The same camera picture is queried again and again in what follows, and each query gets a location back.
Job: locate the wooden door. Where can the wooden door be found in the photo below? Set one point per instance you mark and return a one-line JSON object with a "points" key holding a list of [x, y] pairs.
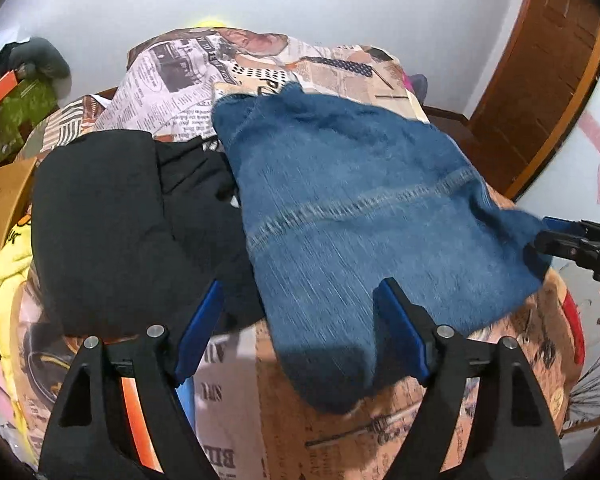
{"points": [[545, 85]]}

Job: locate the yellow cloth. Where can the yellow cloth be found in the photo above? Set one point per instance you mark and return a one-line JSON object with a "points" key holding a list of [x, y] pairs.
{"points": [[7, 280]]}

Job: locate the blue denim jeans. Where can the blue denim jeans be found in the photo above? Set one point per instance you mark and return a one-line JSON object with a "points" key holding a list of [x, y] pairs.
{"points": [[355, 210]]}

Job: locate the black garment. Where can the black garment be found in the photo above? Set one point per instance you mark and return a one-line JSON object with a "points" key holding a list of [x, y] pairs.
{"points": [[110, 220]]}

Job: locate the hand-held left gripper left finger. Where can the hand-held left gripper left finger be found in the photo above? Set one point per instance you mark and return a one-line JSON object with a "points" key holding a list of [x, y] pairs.
{"points": [[200, 332]]}

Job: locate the pink and grey cloth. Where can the pink and grey cloth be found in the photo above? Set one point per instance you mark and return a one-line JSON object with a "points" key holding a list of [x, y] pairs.
{"points": [[416, 87]]}

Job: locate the newspaper print blanket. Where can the newspaper print blanket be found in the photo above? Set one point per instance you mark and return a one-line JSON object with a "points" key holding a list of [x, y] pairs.
{"points": [[180, 90]]}

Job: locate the dark grey cloth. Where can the dark grey cloth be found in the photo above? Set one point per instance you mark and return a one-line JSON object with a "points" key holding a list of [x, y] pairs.
{"points": [[45, 57]]}

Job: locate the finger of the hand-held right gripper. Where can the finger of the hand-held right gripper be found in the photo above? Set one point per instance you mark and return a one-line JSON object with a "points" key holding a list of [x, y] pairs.
{"points": [[575, 250], [562, 223]]}

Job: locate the green box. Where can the green box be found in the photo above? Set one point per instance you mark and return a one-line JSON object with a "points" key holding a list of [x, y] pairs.
{"points": [[15, 120]]}

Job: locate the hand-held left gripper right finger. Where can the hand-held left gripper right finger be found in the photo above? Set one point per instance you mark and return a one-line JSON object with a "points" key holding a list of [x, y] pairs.
{"points": [[405, 332]]}

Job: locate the yellow pillow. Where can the yellow pillow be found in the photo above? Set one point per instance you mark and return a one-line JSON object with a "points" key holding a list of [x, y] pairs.
{"points": [[212, 22]]}

